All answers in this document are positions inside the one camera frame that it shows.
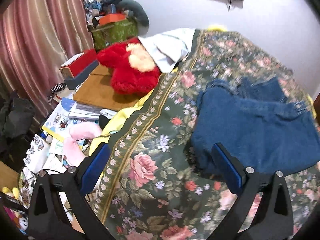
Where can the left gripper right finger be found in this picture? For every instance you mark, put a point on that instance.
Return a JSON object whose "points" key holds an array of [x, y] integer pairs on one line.
{"points": [[246, 185]]}

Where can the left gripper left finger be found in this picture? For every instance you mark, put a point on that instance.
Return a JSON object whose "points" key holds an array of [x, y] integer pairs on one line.
{"points": [[76, 183]]}

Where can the blue denim jacket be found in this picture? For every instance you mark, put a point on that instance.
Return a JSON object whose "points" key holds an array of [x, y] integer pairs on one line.
{"points": [[256, 124]]}

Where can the illustrated paper sheets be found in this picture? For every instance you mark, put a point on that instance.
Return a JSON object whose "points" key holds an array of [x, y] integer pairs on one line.
{"points": [[62, 142]]}

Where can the floral bed cover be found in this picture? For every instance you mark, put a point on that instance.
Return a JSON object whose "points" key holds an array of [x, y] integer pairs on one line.
{"points": [[166, 197]]}

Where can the brown wooden board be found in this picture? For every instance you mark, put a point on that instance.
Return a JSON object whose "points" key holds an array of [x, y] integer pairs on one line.
{"points": [[97, 91]]}

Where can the dark blue long box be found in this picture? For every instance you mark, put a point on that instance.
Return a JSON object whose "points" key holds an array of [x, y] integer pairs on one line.
{"points": [[72, 83]]}

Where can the red gift box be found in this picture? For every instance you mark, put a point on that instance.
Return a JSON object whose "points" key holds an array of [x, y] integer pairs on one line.
{"points": [[77, 63]]}

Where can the red plush toy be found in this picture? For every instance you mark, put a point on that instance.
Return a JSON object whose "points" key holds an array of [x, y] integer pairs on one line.
{"points": [[133, 71]]}

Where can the green storage box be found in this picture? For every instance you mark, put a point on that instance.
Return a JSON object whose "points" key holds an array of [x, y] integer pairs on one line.
{"points": [[111, 33]]}

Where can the white pillow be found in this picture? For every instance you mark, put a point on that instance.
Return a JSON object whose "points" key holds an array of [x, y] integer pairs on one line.
{"points": [[169, 48]]}

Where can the striped pink curtain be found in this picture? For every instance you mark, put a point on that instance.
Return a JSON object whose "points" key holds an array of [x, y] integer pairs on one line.
{"points": [[37, 36]]}

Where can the orange box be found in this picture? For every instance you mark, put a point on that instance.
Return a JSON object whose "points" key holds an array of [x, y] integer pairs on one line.
{"points": [[111, 18]]}

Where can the grey neck pillow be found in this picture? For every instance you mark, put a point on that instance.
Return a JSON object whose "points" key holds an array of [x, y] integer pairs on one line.
{"points": [[133, 10]]}

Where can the clutter pile on box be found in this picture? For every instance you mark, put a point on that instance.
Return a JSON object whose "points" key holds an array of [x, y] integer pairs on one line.
{"points": [[98, 8]]}

